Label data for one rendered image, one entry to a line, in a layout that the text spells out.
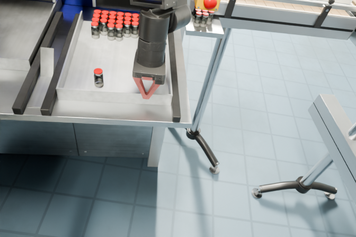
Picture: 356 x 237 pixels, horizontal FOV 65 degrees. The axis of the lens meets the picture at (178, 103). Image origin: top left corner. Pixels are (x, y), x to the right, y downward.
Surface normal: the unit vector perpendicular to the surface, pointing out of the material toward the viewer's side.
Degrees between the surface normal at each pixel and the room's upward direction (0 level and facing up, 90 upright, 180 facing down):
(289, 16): 90
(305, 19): 90
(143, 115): 0
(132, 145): 90
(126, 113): 0
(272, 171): 0
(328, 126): 90
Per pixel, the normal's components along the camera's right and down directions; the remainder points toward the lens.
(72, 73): 0.15, -0.68
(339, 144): -0.99, -0.06
